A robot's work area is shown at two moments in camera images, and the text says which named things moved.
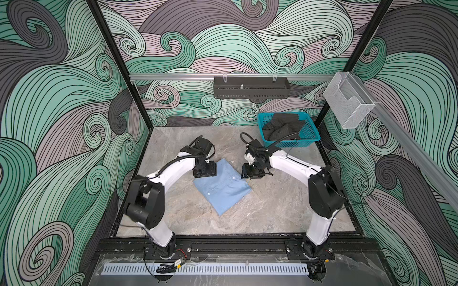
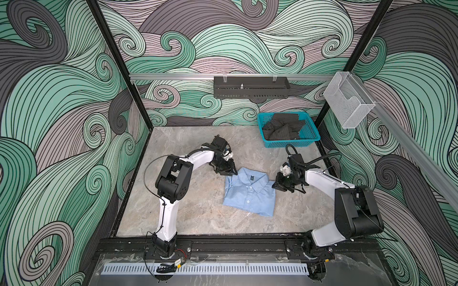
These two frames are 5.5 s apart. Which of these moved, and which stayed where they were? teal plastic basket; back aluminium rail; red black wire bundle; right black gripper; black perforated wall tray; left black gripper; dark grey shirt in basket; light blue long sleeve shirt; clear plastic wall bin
Moved: left black gripper; light blue long sleeve shirt; right black gripper
Stayed: teal plastic basket; dark grey shirt in basket; black perforated wall tray; back aluminium rail; red black wire bundle; clear plastic wall bin
